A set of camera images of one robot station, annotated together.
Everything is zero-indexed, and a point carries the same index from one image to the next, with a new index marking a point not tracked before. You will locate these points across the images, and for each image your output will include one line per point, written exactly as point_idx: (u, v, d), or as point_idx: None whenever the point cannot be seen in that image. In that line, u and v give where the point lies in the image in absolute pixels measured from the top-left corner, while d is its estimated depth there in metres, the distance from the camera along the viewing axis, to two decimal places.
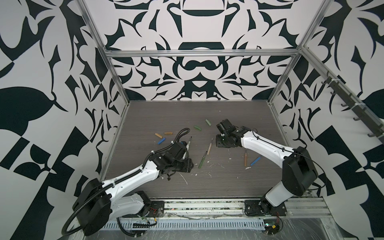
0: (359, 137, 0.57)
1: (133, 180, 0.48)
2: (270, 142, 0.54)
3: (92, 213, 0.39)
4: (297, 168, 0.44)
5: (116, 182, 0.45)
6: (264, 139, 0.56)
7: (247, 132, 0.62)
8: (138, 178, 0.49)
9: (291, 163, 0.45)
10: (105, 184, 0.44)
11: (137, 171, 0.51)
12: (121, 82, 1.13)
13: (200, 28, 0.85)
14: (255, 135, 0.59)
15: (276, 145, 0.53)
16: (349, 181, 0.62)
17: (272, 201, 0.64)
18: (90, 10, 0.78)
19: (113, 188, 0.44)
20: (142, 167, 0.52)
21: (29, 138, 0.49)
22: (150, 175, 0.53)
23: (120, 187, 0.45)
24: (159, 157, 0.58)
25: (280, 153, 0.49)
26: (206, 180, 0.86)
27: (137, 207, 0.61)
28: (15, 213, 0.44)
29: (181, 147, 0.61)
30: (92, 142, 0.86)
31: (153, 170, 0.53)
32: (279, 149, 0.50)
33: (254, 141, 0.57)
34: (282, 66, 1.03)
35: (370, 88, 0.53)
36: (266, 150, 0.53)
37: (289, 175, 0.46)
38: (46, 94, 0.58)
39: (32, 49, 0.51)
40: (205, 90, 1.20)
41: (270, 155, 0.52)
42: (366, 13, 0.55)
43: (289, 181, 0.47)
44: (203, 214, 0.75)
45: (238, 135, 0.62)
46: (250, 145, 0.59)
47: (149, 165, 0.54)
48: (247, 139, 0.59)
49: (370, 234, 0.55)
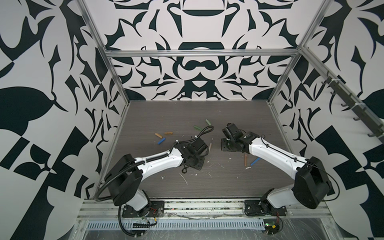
0: (360, 137, 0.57)
1: (162, 162, 0.50)
2: (281, 151, 0.52)
3: (125, 184, 0.42)
4: (310, 179, 0.42)
5: (147, 161, 0.48)
6: (274, 147, 0.54)
7: (255, 138, 0.60)
8: (165, 160, 0.51)
9: (305, 175, 0.43)
10: (138, 161, 0.46)
11: (165, 155, 0.53)
12: (121, 82, 1.13)
13: (200, 28, 0.85)
14: (265, 142, 0.57)
15: (288, 154, 0.50)
16: (349, 181, 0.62)
17: (273, 202, 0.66)
18: (90, 10, 0.78)
19: (144, 165, 0.46)
20: (169, 152, 0.55)
21: (29, 138, 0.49)
22: (175, 160, 0.54)
23: (150, 166, 0.47)
24: (183, 147, 0.60)
25: (292, 164, 0.47)
26: (206, 180, 0.86)
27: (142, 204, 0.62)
28: (14, 213, 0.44)
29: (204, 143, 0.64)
30: (92, 142, 0.86)
31: (179, 156, 0.55)
32: (291, 159, 0.48)
33: (264, 148, 0.55)
34: (282, 67, 1.03)
35: (370, 88, 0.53)
36: (276, 159, 0.51)
37: (302, 186, 0.44)
38: (46, 94, 0.58)
39: (32, 49, 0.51)
40: (205, 90, 1.20)
41: (281, 165, 0.50)
42: (366, 13, 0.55)
43: (303, 193, 0.45)
44: (203, 214, 0.75)
45: (245, 141, 0.60)
46: (259, 153, 0.56)
47: (174, 152, 0.56)
48: (256, 147, 0.57)
49: (370, 234, 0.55)
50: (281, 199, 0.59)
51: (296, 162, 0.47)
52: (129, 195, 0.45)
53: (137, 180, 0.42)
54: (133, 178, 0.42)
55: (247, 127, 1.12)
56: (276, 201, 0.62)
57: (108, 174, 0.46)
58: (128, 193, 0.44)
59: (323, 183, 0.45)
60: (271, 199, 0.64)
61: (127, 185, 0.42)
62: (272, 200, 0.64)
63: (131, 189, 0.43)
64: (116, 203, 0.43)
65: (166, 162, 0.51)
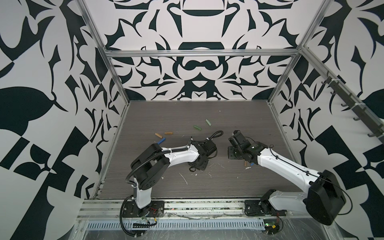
0: (360, 137, 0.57)
1: (183, 153, 0.55)
2: (291, 164, 0.50)
3: (152, 170, 0.46)
4: (325, 196, 0.40)
5: (172, 151, 0.53)
6: (284, 159, 0.52)
7: (263, 149, 0.59)
8: (185, 153, 0.56)
9: (318, 190, 0.41)
10: (164, 149, 0.51)
11: (185, 148, 0.58)
12: (121, 82, 1.13)
13: (201, 28, 0.84)
14: (274, 153, 0.56)
15: (299, 168, 0.48)
16: (349, 181, 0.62)
17: (274, 203, 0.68)
18: (90, 10, 0.78)
19: (169, 153, 0.51)
20: (189, 146, 0.61)
21: (29, 138, 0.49)
22: (193, 154, 0.59)
23: (174, 155, 0.52)
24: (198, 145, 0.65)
25: (304, 178, 0.45)
26: (206, 180, 0.86)
27: (144, 202, 0.62)
28: (15, 212, 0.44)
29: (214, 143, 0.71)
30: (92, 142, 0.86)
31: (195, 152, 0.60)
32: (303, 173, 0.47)
33: (273, 160, 0.53)
34: (282, 67, 1.03)
35: (370, 88, 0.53)
36: (287, 172, 0.50)
37: (315, 202, 0.42)
38: (46, 94, 0.58)
39: (32, 49, 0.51)
40: (205, 90, 1.20)
41: (291, 178, 0.49)
42: (366, 13, 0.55)
43: (316, 209, 0.43)
44: (203, 214, 0.75)
45: (253, 152, 0.59)
46: (267, 164, 0.55)
47: (192, 147, 0.61)
48: (265, 158, 0.55)
49: (370, 234, 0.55)
50: (283, 203, 0.59)
51: (308, 176, 0.45)
52: (154, 180, 0.49)
53: (164, 167, 0.46)
54: (160, 164, 0.46)
55: (247, 127, 1.12)
56: (277, 202, 0.62)
57: (136, 159, 0.50)
58: (154, 178, 0.47)
59: (337, 198, 0.44)
60: (273, 201, 0.63)
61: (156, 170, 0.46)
62: (273, 202, 0.63)
63: (158, 174, 0.47)
64: (142, 186, 0.46)
65: (185, 155, 0.56)
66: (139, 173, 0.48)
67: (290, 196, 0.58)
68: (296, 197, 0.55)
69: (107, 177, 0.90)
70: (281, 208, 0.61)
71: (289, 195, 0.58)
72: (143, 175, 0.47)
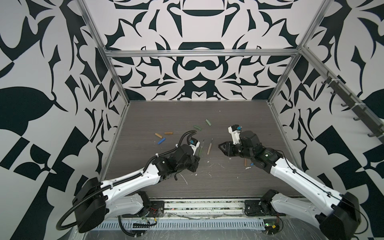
0: (360, 137, 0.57)
1: (131, 184, 0.47)
2: (310, 180, 0.47)
3: (87, 213, 0.39)
4: (347, 222, 0.38)
5: (114, 184, 0.45)
6: (302, 174, 0.49)
7: (279, 159, 0.54)
8: (137, 182, 0.48)
9: (341, 215, 0.39)
10: (104, 185, 0.44)
11: (138, 175, 0.49)
12: (121, 82, 1.13)
13: (200, 28, 0.85)
14: (290, 166, 0.51)
15: (319, 186, 0.45)
16: (349, 181, 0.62)
17: (275, 206, 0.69)
18: (90, 10, 0.78)
19: (110, 190, 0.43)
20: (143, 171, 0.51)
21: (29, 138, 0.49)
22: (150, 179, 0.51)
23: (118, 190, 0.44)
24: (162, 162, 0.57)
25: (325, 199, 0.42)
26: (206, 180, 0.86)
27: (136, 208, 0.61)
28: (15, 213, 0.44)
29: (184, 153, 0.56)
30: (92, 142, 0.86)
31: (155, 175, 0.52)
32: (324, 193, 0.43)
33: (290, 174, 0.49)
34: (282, 66, 1.03)
35: (370, 88, 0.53)
36: (304, 189, 0.47)
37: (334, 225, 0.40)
38: (46, 94, 0.58)
39: (32, 49, 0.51)
40: (205, 90, 1.20)
41: (309, 196, 0.46)
42: (366, 13, 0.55)
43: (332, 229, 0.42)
44: (203, 214, 0.75)
45: (267, 161, 0.54)
46: (281, 176, 0.52)
47: (149, 170, 0.52)
48: (280, 171, 0.51)
49: (370, 234, 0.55)
50: (287, 209, 0.58)
51: (330, 198, 0.42)
52: (97, 221, 0.43)
53: (100, 207, 0.39)
54: (95, 205, 0.39)
55: (247, 127, 1.12)
56: (283, 210, 0.61)
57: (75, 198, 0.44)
58: (94, 220, 0.41)
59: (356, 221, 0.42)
60: (274, 203, 0.63)
61: (90, 214, 0.39)
62: (277, 209, 0.63)
63: (99, 215, 0.41)
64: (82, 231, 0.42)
65: (139, 183, 0.48)
66: (78, 216, 0.41)
67: (300, 206, 0.55)
68: (307, 209, 0.52)
69: (107, 177, 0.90)
70: (283, 211, 0.61)
71: (298, 205, 0.56)
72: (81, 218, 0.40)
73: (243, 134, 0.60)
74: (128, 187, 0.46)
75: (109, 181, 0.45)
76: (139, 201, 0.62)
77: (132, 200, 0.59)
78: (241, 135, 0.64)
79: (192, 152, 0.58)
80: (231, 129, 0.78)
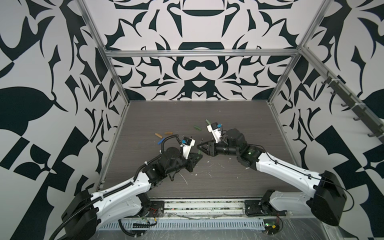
0: (360, 137, 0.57)
1: (123, 194, 0.48)
2: (291, 168, 0.49)
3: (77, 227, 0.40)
4: (331, 199, 0.40)
5: (105, 196, 0.45)
6: (284, 164, 0.51)
7: (261, 154, 0.57)
8: (128, 191, 0.49)
9: (324, 194, 0.41)
10: (94, 197, 0.44)
11: (129, 184, 0.50)
12: (121, 82, 1.13)
13: (201, 28, 0.84)
14: (273, 158, 0.54)
15: (300, 171, 0.47)
16: (349, 181, 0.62)
17: (274, 205, 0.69)
18: (90, 10, 0.78)
19: (101, 201, 0.44)
20: (134, 180, 0.52)
21: (29, 138, 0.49)
22: (141, 187, 0.52)
23: (109, 200, 0.45)
24: (153, 169, 0.58)
25: (307, 182, 0.45)
26: (206, 180, 0.86)
27: (134, 210, 0.61)
28: (15, 212, 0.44)
29: (169, 158, 0.55)
30: (92, 142, 0.86)
31: (145, 183, 0.53)
32: (305, 177, 0.46)
33: (273, 166, 0.52)
34: (281, 67, 1.03)
35: (370, 88, 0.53)
36: (288, 177, 0.48)
37: (322, 206, 0.42)
38: (46, 94, 0.58)
39: (32, 48, 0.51)
40: (205, 90, 1.20)
41: (294, 182, 0.48)
42: (366, 13, 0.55)
43: (323, 213, 0.43)
44: (203, 214, 0.75)
45: (252, 159, 0.56)
46: (267, 170, 0.54)
47: (140, 178, 0.54)
48: (264, 165, 0.53)
49: (370, 234, 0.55)
50: (285, 205, 0.58)
51: (311, 180, 0.45)
52: (86, 236, 0.43)
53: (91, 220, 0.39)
54: (85, 218, 0.39)
55: (247, 127, 1.12)
56: (281, 203, 0.60)
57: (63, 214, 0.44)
58: (83, 235, 0.41)
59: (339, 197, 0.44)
60: (273, 202, 0.63)
61: (80, 227, 0.39)
62: (275, 203, 0.62)
63: (89, 228, 0.41)
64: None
65: (129, 193, 0.49)
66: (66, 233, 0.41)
67: (293, 197, 0.56)
68: (299, 198, 0.54)
69: (107, 177, 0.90)
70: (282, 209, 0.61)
71: (291, 196, 0.57)
72: (68, 235, 0.41)
73: (230, 137, 0.59)
74: (119, 197, 0.47)
75: (99, 192, 0.46)
76: (137, 202, 0.62)
77: (127, 203, 0.59)
78: (228, 134, 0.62)
79: (178, 155, 0.57)
80: (211, 128, 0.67)
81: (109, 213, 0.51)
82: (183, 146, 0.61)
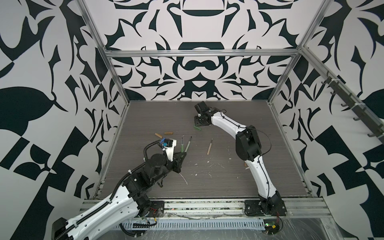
0: (359, 137, 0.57)
1: (99, 215, 0.46)
2: (231, 121, 0.68)
3: None
4: (244, 140, 0.60)
5: (79, 222, 0.44)
6: (228, 118, 0.70)
7: (216, 113, 0.75)
8: (106, 211, 0.47)
9: (241, 136, 0.60)
10: (68, 225, 0.43)
11: (105, 205, 0.48)
12: (121, 82, 1.13)
13: (200, 28, 0.85)
14: (222, 115, 0.73)
15: (234, 123, 0.67)
16: (349, 182, 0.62)
17: (263, 193, 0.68)
18: (90, 10, 0.78)
19: (75, 228, 0.43)
20: (111, 199, 0.49)
21: (29, 138, 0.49)
22: (121, 204, 0.49)
23: (84, 226, 0.44)
24: (135, 179, 0.54)
25: (236, 129, 0.64)
26: (206, 180, 0.86)
27: (131, 214, 0.61)
28: (15, 212, 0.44)
29: (153, 167, 0.51)
30: (92, 142, 0.86)
31: (124, 200, 0.49)
32: (236, 126, 0.65)
33: (221, 119, 0.71)
34: (281, 67, 1.03)
35: (370, 88, 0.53)
36: (227, 126, 0.68)
37: (239, 145, 0.62)
38: (46, 94, 0.58)
39: (32, 49, 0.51)
40: (205, 90, 1.20)
41: (228, 129, 0.68)
42: (366, 13, 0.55)
43: (240, 151, 0.63)
44: (203, 214, 0.75)
45: (210, 114, 0.75)
46: (218, 122, 0.73)
47: (119, 194, 0.50)
48: (216, 118, 0.73)
49: (370, 234, 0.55)
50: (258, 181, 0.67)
51: (238, 128, 0.64)
52: None
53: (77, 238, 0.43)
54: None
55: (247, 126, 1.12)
56: (270, 193, 0.65)
57: None
58: None
59: (255, 143, 0.64)
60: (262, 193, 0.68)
61: None
62: (262, 192, 0.67)
63: None
64: None
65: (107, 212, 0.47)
66: None
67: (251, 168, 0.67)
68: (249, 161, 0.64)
69: (107, 178, 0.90)
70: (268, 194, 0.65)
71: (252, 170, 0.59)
72: None
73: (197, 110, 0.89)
74: (96, 220, 0.45)
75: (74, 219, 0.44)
76: (132, 207, 0.62)
77: (121, 210, 0.59)
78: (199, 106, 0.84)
79: (164, 163, 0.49)
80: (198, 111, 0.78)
81: (98, 228, 0.52)
82: (166, 150, 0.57)
